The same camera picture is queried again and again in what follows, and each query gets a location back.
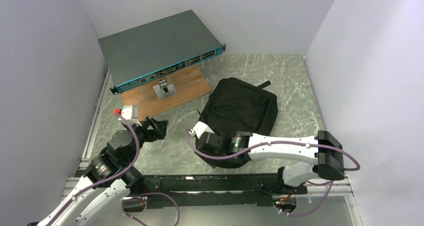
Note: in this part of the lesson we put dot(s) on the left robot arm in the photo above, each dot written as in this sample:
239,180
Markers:
109,177

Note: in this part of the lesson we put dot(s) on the metal switch stand bracket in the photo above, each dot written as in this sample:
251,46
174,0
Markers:
164,89

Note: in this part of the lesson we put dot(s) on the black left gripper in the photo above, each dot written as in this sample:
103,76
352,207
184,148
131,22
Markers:
159,130

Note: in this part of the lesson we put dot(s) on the black student backpack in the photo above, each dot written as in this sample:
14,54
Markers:
237,106

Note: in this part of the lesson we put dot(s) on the grey network switch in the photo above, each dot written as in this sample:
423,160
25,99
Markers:
159,48

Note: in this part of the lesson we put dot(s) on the wooden base board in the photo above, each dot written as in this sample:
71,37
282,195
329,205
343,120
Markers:
189,84

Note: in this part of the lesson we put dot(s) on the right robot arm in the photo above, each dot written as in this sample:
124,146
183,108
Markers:
319,156

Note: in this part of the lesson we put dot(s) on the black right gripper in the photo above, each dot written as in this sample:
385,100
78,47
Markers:
220,135

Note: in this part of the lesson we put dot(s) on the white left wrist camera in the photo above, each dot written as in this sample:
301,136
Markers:
128,115

